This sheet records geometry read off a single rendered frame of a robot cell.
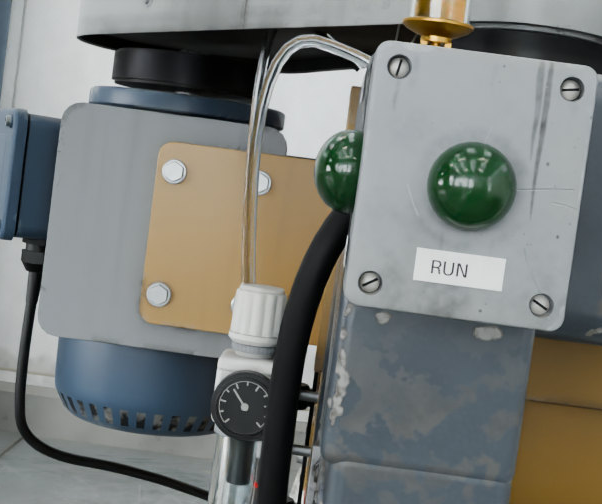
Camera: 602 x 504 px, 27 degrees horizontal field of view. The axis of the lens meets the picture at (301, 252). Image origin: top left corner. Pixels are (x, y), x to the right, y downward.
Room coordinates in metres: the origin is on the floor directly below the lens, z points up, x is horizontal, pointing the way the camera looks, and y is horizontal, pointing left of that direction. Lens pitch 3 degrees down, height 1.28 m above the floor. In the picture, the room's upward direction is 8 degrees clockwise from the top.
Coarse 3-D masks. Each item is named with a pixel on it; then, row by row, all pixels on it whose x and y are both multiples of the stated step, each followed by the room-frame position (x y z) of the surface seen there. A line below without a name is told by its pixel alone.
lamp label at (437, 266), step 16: (416, 256) 0.42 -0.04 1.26; (432, 256) 0.42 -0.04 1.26; (448, 256) 0.42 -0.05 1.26; (464, 256) 0.42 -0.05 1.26; (480, 256) 0.42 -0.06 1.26; (416, 272) 0.42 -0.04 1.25; (432, 272) 0.42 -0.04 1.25; (448, 272) 0.42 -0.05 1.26; (464, 272) 0.42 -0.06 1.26; (480, 272) 0.42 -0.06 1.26; (496, 272) 0.42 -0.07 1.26; (480, 288) 0.42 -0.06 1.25; (496, 288) 0.42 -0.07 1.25
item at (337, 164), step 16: (336, 144) 0.43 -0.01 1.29; (352, 144) 0.43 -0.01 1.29; (320, 160) 0.44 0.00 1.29; (336, 160) 0.43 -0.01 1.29; (352, 160) 0.43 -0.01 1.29; (320, 176) 0.44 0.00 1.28; (336, 176) 0.43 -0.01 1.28; (352, 176) 0.43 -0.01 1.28; (320, 192) 0.44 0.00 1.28; (336, 192) 0.43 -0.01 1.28; (352, 192) 0.43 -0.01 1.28; (336, 208) 0.44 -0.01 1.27; (352, 208) 0.44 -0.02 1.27
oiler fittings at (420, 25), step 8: (416, 16) 0.50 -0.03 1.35; (408, 24) 0.50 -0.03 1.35; (416, 24) 0.50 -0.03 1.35; (424, 24) 0.49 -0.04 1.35; (432, 24) 0.49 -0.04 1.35; (440, 24) 0.49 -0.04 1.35; (448, 24) 0.49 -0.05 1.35; (456, 24) 0.49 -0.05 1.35; (464, 24) 0.49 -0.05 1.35; (416, 32) 0.50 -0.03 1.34; (424, 32) 0.50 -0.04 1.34; (432, 32) 0.50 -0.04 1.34; (440, 32) 0.50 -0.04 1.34; (448, 32) 0.50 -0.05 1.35; (456, 32) 0.50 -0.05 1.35; (464, 32) 0.50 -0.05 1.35; (424, 40) 0.50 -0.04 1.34; (432, 40) 0.50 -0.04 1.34; (440, 40) 0.50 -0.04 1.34; (448, 40) 0.50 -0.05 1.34
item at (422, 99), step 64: (384, 64) 0.42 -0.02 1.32; (448, 64) 0.42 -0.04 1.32; (512, 64) 0.42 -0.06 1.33; (576, 64) 0.42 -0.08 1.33; (384, 128) 0.42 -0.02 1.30; (448, 128) 0.42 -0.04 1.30; (512, 128) 0.42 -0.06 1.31; (576, 128) 0.42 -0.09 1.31; (384, 192) 0.42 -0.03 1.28; (576, 192) 0.42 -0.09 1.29; (384, 256) 0.42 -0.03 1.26; (512, 256) 0.42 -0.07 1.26; (512, 320) 0.42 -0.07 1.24
